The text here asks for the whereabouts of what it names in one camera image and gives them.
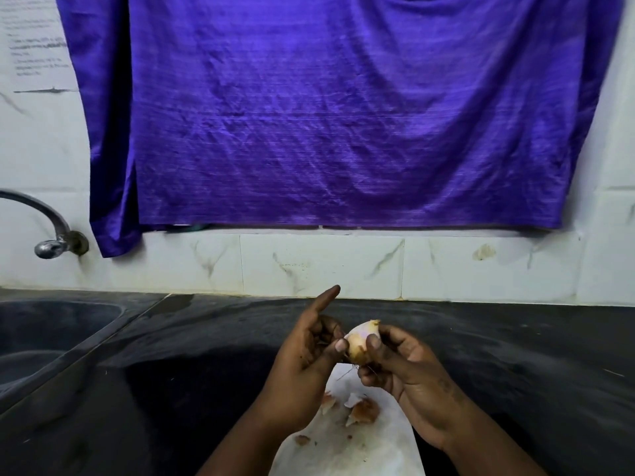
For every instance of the person's right hand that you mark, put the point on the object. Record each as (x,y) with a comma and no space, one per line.
(421,386)

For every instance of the person's left hand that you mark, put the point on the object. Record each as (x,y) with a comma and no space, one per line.
(297,376)

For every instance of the pile of onion peels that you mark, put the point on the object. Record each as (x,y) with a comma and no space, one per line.
(364,411)

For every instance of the small brown onion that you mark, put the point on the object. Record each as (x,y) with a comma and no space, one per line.
(358,342)

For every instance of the person's left forearm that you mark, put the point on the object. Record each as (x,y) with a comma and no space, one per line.
(243,451)

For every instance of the person's right forearm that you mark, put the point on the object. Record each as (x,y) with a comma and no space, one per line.
(491,451)

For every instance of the black stone countertop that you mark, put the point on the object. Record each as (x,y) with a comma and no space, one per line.
(521,356)

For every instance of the white marble cutting board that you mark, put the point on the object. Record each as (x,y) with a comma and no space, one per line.
(377,451)

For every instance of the black kitchen sink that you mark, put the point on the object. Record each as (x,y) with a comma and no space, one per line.
(49,327)

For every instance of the purple cloth curtain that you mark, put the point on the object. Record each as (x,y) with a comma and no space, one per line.
(347,113)

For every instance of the white printed paper notice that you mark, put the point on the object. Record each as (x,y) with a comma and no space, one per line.
(39,64)

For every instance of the chrome wall faucet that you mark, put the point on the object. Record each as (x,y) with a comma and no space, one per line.
(52,248)

